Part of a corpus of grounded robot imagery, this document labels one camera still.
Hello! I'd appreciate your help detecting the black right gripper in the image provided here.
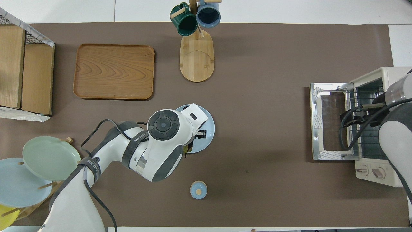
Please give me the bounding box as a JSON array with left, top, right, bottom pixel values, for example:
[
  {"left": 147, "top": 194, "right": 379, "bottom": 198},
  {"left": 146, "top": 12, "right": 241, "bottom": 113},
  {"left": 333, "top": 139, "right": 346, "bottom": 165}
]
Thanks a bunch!
[{"left": 346, "top": 102, "right": 385, "bottom": 123}]

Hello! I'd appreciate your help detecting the ribbed light blue plate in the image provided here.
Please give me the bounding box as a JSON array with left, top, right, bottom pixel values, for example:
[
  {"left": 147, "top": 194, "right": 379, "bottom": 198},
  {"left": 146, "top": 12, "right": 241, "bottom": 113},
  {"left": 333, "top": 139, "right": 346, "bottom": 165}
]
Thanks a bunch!
[{"left": 175, "top": 104, "right": 215, "bottom": 154}]

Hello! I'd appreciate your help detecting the glass oven door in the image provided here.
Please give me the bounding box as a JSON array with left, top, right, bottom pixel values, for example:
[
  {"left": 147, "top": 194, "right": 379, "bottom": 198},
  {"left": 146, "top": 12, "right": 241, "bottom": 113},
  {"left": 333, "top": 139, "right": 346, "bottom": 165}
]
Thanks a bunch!
[{"left": 310, "top": 82, "right": 355, "bottom": 161}]

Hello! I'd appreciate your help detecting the beige toaster oven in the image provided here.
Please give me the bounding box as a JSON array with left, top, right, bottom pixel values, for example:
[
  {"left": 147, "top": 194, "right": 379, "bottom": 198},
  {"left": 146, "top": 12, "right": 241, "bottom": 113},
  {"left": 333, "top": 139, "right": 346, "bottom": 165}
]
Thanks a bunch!
[{"left": 346, "top": 67, "right": 412, "bottom": 187}]

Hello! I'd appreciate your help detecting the small blue call bell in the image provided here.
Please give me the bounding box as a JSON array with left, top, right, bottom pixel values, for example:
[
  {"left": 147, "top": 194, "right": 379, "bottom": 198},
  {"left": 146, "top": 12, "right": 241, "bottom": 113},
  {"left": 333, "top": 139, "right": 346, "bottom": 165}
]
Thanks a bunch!
[{"left": 190, "top": 180, "right": 208, "bottom": 200}]

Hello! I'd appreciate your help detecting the bamboo mug tree stand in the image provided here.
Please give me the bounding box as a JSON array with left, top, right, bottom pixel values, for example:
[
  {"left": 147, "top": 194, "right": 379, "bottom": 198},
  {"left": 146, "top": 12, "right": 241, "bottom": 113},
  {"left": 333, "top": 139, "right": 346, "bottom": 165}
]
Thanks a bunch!
[{"left": 170, "top": 0, "right": 222, "bottom": 83}]

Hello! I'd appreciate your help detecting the brown table mat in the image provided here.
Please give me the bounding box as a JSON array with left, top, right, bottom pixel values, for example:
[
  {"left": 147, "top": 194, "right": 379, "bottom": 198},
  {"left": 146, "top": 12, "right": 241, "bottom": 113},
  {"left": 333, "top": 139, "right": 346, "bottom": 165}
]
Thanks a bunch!
[{"left": 0, "top": 22, "right": 410, "bottom": 228}]

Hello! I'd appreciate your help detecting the rectangular wooden tray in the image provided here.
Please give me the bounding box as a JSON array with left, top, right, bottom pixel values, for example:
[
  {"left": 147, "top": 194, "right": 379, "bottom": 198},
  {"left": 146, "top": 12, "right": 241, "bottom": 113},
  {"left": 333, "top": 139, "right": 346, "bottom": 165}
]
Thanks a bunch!
[{"left": 73, "top": 43, "right": 155, "bottom": 101}]

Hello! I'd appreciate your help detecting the dark green mug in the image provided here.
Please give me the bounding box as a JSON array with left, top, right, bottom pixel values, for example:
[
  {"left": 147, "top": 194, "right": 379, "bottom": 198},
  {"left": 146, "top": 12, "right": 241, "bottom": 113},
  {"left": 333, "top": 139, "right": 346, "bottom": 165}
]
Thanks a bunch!
[{"left": 170, "top": 3, "right": 199, "bottom": 37}]

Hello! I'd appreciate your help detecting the wooden dish rack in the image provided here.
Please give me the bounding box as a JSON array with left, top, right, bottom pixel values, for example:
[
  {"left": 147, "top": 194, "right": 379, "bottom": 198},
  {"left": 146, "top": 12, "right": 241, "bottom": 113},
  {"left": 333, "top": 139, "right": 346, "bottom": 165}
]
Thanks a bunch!
[{"left": 13, "top": 137, "right": 90, "bottom": 221}]

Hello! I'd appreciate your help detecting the blue mug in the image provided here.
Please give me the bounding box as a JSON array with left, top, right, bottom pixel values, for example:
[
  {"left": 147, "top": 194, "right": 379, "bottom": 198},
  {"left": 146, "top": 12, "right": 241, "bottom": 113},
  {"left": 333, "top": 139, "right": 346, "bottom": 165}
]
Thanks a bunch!
[{"left": 196, "top": 0, "right": 222, "bottom": 28}]

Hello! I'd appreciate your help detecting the pale green plate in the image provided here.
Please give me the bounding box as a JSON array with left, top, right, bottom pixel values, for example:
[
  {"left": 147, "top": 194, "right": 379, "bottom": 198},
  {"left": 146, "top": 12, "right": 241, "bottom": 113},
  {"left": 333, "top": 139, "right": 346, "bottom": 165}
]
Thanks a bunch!
[{"left": 22, "top": 136, "right": 82, "bottom": 181}]

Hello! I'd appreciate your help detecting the smooth light blue plate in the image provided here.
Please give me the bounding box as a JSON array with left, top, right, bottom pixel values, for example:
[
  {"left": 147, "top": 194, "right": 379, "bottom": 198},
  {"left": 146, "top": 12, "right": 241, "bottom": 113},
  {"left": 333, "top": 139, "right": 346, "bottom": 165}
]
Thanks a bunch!
[{"left": 0, "top": 157, "right": 53, "bottom": 208}]

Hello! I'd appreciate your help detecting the yellow plate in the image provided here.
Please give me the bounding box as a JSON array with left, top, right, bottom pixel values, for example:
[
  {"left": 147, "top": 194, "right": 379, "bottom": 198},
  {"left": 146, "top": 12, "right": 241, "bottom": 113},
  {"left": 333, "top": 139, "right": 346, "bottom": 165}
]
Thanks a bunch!
[{"left": 0, "top": 205, "right": 20, "bottom": 232}]

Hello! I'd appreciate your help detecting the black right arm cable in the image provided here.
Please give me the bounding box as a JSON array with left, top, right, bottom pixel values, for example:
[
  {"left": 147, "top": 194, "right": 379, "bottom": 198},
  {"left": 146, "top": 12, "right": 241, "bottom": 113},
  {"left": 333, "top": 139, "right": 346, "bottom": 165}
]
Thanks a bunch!
[{"left": 339, "top": 98, "right": 412, "bottom": 207}]

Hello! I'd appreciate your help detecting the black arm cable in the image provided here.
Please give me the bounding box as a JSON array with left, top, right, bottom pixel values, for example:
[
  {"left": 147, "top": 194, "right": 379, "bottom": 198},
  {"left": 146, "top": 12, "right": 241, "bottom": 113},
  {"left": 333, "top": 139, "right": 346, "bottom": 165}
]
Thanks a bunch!
[
  {"left": 339, "top": 98, "right": 412, "bottom": 207},
  {"left": 79, "top": 119, "right": 149, "bottom": 232}
]

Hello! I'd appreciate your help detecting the metal oven wire rack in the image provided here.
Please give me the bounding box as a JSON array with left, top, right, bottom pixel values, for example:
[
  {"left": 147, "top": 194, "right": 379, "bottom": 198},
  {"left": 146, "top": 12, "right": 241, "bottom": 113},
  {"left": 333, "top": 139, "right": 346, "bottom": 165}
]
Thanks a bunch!
[{"left": 346, "top": 79, "right": 392, "bottom": 159}]

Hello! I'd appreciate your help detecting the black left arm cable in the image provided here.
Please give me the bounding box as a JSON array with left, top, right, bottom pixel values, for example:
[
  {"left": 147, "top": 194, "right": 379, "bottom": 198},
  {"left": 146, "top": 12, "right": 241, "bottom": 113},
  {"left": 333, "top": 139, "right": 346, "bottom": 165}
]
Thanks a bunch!
[{"left": 79, "top": 119, "right": 149, "bottom": 232}]

